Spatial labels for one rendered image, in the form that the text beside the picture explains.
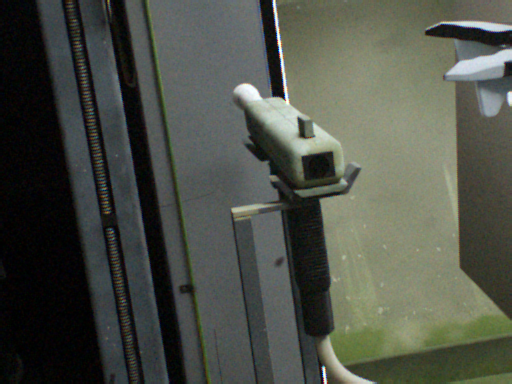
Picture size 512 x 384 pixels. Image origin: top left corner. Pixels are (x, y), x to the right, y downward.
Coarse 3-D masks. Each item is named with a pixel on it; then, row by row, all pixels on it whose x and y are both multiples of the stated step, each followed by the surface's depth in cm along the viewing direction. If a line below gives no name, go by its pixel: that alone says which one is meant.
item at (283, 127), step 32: (256, 96) 133; (256, 128) 115; (288, 128) 104; (320, 128) 102; (288, 160) 96; (320, 192) 96; (288, 224) 109; (320, 224) 107; (320, 256) 108; (320, 288) 109; (320, 320) 109
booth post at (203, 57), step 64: (128, 0) 148; (192, 0) 150; (256, 0) 151; (192, 64) 151; (256, 64) 152; (192, 128) 153; (192, 192) 155; (256, 192) 156; (192, 256) 157; (192, 320) 158
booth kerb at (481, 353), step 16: (496, 336) 306; (400, 352) 304; (416, 352) 304; (432, 352) 304; (448, 352) 305; (464, 352) 306; (480, 352) 306; (496, 352) 307; (352, 368) 302; (368, 368) 303; (384, 368) 303; (400, 368) 304; (416, 368) 305; (432, 368) 305; (448, 368) 306; (464, 368) 307; (480, 368) 307; (496, 368) 308
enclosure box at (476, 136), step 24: (456, 0) 226; (480, 0) 216; (504, 0) 206; (456, 96) 235; (456, 120) 238; (480, 120) 226; (504, 120) 215; (456, 144) 240; (480, 144) 228; (504, 144) 217; (480, 168) 230; (504, 168) 219; (480, 192) 233; (504, 192) 222; (480, 216) 235; (504, 216) 224; (480, 240) 238; (504, 240) 226; (480, 264) 240; (504, 264) 228; (480, 288) 243; (504, 288) 231; (504, 312) 233
